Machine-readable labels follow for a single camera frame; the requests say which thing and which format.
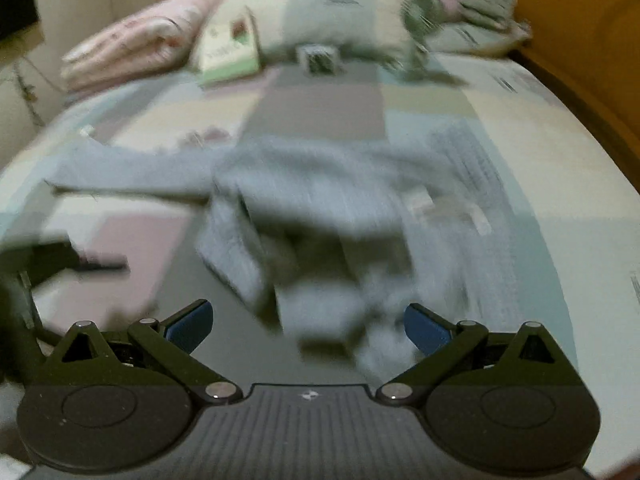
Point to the wall television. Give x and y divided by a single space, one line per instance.
17 7

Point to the green handheld fan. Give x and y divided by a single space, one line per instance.
422 12

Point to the grey sweatpants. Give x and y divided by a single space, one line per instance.
310 185

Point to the wooden headboard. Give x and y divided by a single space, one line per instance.
575 10

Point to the bed with patchwork sheet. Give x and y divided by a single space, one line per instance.
320 105

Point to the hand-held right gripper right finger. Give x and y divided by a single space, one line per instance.
425 327

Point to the pink folded quilt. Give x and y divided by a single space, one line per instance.
140 35

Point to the flat patchwork pillow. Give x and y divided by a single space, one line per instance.
470 40

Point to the grey-green cloth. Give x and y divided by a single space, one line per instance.
490 7

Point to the green and white book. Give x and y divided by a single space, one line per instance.
225 55

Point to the small printed box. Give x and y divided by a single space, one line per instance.
320 59

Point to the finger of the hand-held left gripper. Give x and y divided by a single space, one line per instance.
102 264

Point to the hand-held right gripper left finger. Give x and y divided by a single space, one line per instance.
190 322

